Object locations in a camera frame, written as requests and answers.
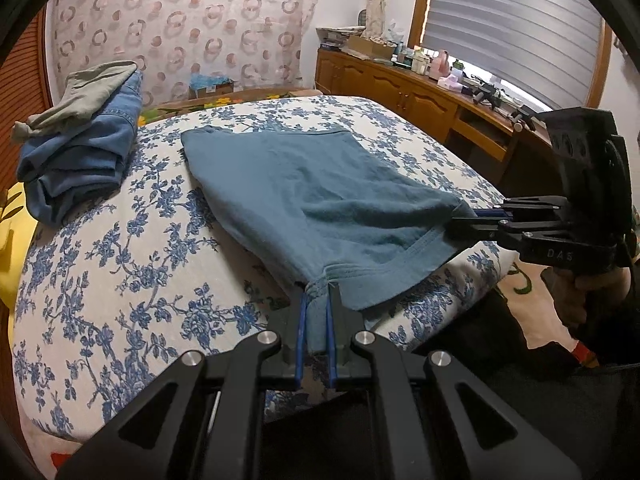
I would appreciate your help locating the cardboard box with blue cloth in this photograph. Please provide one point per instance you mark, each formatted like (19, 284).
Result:
(202, 86)

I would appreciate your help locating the wooden sideboard cabinet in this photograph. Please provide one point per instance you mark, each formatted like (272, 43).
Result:
(517, 163)

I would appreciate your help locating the blue floral white quilt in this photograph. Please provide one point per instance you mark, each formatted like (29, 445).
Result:
(111, 298)

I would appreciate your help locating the yellow plush toy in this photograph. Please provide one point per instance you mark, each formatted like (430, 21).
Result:
(17, 229)

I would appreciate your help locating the blue denim jeans pile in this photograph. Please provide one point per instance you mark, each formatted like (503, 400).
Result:
(77, 163)

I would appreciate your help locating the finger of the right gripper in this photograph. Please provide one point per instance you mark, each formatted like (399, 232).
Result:
(483, 229)
(496, 212)

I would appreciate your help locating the teal blue shorts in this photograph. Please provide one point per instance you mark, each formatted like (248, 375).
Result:
(317, 208)

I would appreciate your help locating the grey zebra window blind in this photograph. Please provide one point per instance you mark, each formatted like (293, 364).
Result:
(548, 48)

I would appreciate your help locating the person right hand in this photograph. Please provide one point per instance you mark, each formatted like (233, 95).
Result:
(573, 295)

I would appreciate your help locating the grey green folded garment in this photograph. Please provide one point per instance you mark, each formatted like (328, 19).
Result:
(86, 91)

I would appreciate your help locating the flat cardboard box on sideboard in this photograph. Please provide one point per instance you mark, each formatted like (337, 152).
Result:
(368, 48)

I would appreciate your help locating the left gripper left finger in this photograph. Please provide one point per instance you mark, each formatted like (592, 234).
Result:
(200, 418)

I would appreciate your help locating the pink circle pattern curtain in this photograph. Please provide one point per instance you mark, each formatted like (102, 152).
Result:
(255, 43)

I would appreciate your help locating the wooden louvered wardrobe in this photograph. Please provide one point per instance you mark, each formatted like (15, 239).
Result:
(25, 91)

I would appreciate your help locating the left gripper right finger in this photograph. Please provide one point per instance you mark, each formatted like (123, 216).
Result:
(431, 417)

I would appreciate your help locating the colourful flower blanket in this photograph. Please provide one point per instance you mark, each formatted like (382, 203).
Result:
(178, 108)

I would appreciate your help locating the pink bottle on sideboard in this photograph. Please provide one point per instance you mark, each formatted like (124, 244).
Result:
(440, 67)

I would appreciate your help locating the black spare gripper device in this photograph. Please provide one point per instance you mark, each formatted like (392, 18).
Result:
(487, 93)

